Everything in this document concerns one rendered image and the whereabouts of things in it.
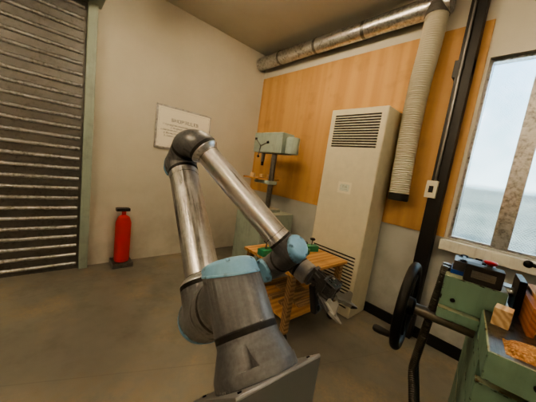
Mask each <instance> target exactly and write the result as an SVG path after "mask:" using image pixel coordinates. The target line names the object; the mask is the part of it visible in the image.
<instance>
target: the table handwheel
mask: <svg viewBox="0 0 536 402"><path fill-rule="evenodd" d="M421 274H422V266H421V265H420V264H419V263H418V262H413V263H412V264H411V265H410V267H409V268H408V270H407V272H406V274H405V276H404V280H403V282H402V285H401V287H400V292H399V294H398V297H397V300H396V305H395V309H394V312H393V315H392V322H391V326H390V332H389V345H390V347H391V348H392V349H394V350H398V349H399V348H400V347H401V345H402V344H403V342H404V339H405V336H406V334H407V331H408V327H409V324H410V321H411V319H412V316H413V314H415V315H418V316H420V317H423V318H425V319H428V320H430V321H433V322H435V323H437V324H439V325H442V326H444V327H446V328H449V329H452V330H454V331H456V332H458V333H461V334H463V335H465V336H468V337H470V338H473V337H474V335H475V331H474V330H471V329H468V328H466V327H463V326H461V325H458V324H456V323H454V322H451V321H448V320H446V319H444V318H441V317H438V316H436V312H433V311H431V310H429V309H428V307H427V306H424V305H421V304H419V303H417V300H416V299H417V295H418V291H419V288H420V279H421Z"/></svg>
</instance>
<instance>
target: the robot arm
mask: <svg viewBox="0 0 536 402"><path fill-rule="evenodd" d="M217 147H218V143H217V141H216V140H215V139H214V138H213V137H212V136H211V135H210V134H208V133H206V132H204V131H201V130H198V129H187V130H184V131H182V132H180V133H178V134H177V135H176V136H175V138H174V139H173V141H172V144H171V147H170V149H169V151H168V154H167V156H166V158H165V160H164V171H165V173H166V175H168V176H169V178H170V182H171V192H172V197H173V203H174V208H175V217H176V223H177V228H178V234H179V244H180V249H181V254H182V260H183V270H184V275H185V280H184V282H183V283H182V285H181V286H180V288H179V289H180V296H181V302H182V306H181V308H180V310H179V315H178V326H179V331H180V332H181V334H182V336H183V337H184V338H185V339H186V340H187V341H190V342H191V343H193V344H197V345H204V344H210V343H212V342H215V346H216V350H217V356H216V363H215V377H214V388H215V395H216V396H224V395H227V394H230V393H232V392H237V391H239V390H242V389H244V388H248V387H250V386H252V385H255V384H258V383H260V382H262V381H264V380H267V379H269V378H271V377H273V376H276V375H278V374H279V373H281V372H284V371H285V370H287V369H289V368H290V367H292V366H293V365H295V364H296V363H297V362H298V359H297V356H296V353H295V352H294V349H292V348H291V347H290V344H289V343H288V341H287V340H286V339H285V337H284V336H283V334H282V333H281V331H280V330H279V328H278V325H277V322H276V320H275V317H274V312H273V310H272V307H271V304H270V300H269V298H268V294H267V292H266V287H265V285H264V282H271V281H272V280H273V279H275V278H277V277H278V276H280V275H282V274H284V273H285V272H287V271H289V272H290V273H291V274H292V275H293V276H294V277H295V278H296V279H297V280H298V281H299V282H300V283H301V284H302V283H305V284H306V285H309V284H310V283H311V284H310V285H309V302H310V312H311V313H312V314H317V313H318V312H319V311H321V307H322V308H323V310H324V311H325V312H326V313H327V314H328V315H329V316H330V317H331V318H332V319H333V320H334V321H335V322H337V323H338V324H340V325H342V323H341V320H340V318H339V317H338V316H337V310H338V307H339V303H341V304H343V305H345V306H348V307H349V308H350V309H357V307H356V306H355V305H354V304H353V303H352V302H351V300H352V297H353V293H352V292H351V291H348V292H346V293H344V294H343V293H341V292H339V291H340V289H341V287H342V284H343V283H342V282H340V281H339V280H338V279H337V278H335V277H334V276H333V275H328V274H324V273H323V272H322V271H321V270H320V269H321V267H320V266H317V267H316V266H315V265H314V264H313V263H312V262H311V261H309V260H308V259H307V258H306V256H307V254H308V246H307V244H306V242H305V240H304V239H303V238H302V237H301V236H299V235H297V234H291V233H290V232H289V231H288V230H287V229H286V228H285V227H284V226H283V225H282V224H281V222H280V221H279V220H278V219H277V218H276V216H275V215H274V214H273V213H272V212H271V210H270V209H269V208H268V207H267V206H266V205H265V204H264V202H263V201H262V200H261V199H260V198H259V197H258V196H257V194H256V193H255V192H254V191H253V190H252V188H251V187H250V186H249V185H248V184H247V182H246V181H245V180H244V179H243V178H242V177H241V175H240V174H239V173H238V172H237V171H236V170H235V169H234V168H233V166H232V165H231V164H230V163H229V161H228V160H227V159H226V158H225V157H224V155H223V154H222V153H221V152H220V151H219V150H218V149H217ZM197 163H201V165H202V166H203V167H204V168H205V169H206V171H207V172H208V173H209V174H210V176H211V177H212V178H213V179H214V181H215V182H216V183H217V184H218V185H219V186H220V187H221V188H222V190H223V191H224V192H225V193H226V195H227V196H228V197H229V198H230V199H231V201H232V202H233V203H234V204H235V206H236V207H237V208H238V209H239V210H240V211H241V212H242V214H243V215H244V216H245V217H246V219H247V220H248V221H249V222H250V223H251V225H252V226H253V227H254V228H255V230H256V231H257V232H258V233H259V234H260V235H261V236H262V237H263V239H264V240H265V241H266V242H267V244H268V245H269V247H270V248H271V250H272V251H271V252H270V253H269V254H268V255H267V256H265V257H264V258H260V259H259V260H258V261H256V260H255V258H254V257H252V256H249V255H239V256H234V257H229V258H224V259H220V260H218V259H217V255H216V252H215V245H214V241H213V238H212V233H211V227H210V223H209V219H208V216H207V209H206V206H205V202H204V198H203V192H202V188H201V184H200V180H199V170H198V167H197ZM327 275H328V276H327ZM334 299H335V301H333V300H334Z"/></svg>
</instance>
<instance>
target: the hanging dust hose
mask: <svg viewBox="0 0 536 402"><path fill-rule="evenodd" d="M448 18H449V12H448V11H447V10H435V11H432V12H431V13H429V14H427V16H426V17H425V19H424V26H423V30H422V34H421V38H420V43H419V47H418V50H417V55H416V59H415V63H414V65H413V68H412V75H411V77H410V81H409V84H408V85H409V86H408V91H407V95H406V98H405V99H406V100H405V102H404V108H403V113H402V114H403V115H402V117H401V119H402V120H401V124H400V128H399V135H398V137H397V138H398V139H397V140H398V141H397V146H396V152H395V156H394V157H395V158H394V160H393V161H394V162H393V163H394V164H393V169H392V170H393V171H392V175H391V176H392V177H391V181H390V182H391V183H390V184H391V185H389V186H390V189H389V192H388V199H392V200H397V201H402V202H408V198H409V192H410V191H409V190H410V189H409V188H410V186H411V185H410V184H411V183H410V182H411V178H412V176H411V175H412V173H413V170H412V169H414V168H413V167H414V166H413V165H414V163H415V156H416V152H417V148H418V147H417V145H418V143H419V142H418V141H419V137H420V130H421V128H422V127H421V126H422V123H423V122H422V121H423V117H424V112H425V111H424V110H425V108H426V104H427V101H428V94H429V92H430V91H429V90H430V88H431V85H432V78H433V76H434V72H435V69H436V65H437V62H438V59H439V53H440V50H441V47H442V44H443V38H444V34H445V31H446V28H447V22H448Z"/></svg>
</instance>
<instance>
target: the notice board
mask: <svg viewBox="0 0 536 402"><path fill-rule="evenodd" d="M187 129H198V130H201V131H204V132H206V133H208V134H210V131H211V117H210V116H204V115H202V114H198V113H195V112H190V111H187V110H184V109H181V108H176V107H172V106H170V105H166V104H161V103H158V102H157V103H156V124H155V135H154V145H153V147H157V148H166V149H170V147H171V144H172V141H173V139H174V138H175V136H176V135H177V134H178V133H180V132H182V131H184V130H187Z"/></svg>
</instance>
